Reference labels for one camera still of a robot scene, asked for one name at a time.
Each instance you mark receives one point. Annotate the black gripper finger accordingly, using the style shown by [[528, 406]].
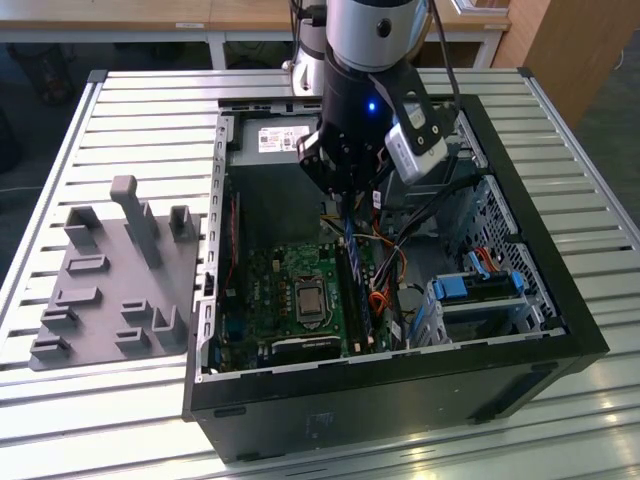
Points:
[[372, 170], [322, 160]]

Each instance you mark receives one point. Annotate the RAM stick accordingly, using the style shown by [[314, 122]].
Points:
[[352, 240]]

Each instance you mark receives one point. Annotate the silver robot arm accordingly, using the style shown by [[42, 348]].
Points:
[[370, 30]]

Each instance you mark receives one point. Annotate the black RAM slot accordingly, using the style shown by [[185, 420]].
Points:
[[353, 325], [345, 305]]

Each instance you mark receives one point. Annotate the white barcode tag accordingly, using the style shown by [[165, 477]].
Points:
[[377, 199]]

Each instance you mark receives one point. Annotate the grey power supply box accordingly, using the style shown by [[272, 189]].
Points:
[[270, 200]]

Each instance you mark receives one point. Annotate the green motherboard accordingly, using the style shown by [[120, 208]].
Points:
[[300, 260]]

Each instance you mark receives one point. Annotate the silver CPU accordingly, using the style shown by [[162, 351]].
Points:
[[310, 302]]

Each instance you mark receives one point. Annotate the hard disk in blue carrier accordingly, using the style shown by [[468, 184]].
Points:
[[452, 290]]

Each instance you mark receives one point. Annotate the metal disk bay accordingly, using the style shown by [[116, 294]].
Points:
[[434, 325]]

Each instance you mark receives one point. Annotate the black graphics card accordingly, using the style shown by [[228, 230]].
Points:
[[305, 350]]

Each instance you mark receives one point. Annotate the wooden desk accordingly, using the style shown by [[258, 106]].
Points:
[[150, 12]]

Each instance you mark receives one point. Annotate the wooden cabinet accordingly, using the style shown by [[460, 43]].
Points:
[[575, 50]]

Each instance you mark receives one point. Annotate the grey parts rack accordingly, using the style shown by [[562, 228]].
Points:
[[110, 280]]

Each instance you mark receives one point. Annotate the black PC case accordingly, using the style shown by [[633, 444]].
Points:
[[350, 415]]

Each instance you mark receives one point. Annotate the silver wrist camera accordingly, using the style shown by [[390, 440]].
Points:
[[415, 155]]

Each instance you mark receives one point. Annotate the black camera bracket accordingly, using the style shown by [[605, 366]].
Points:
[[400, 90]]

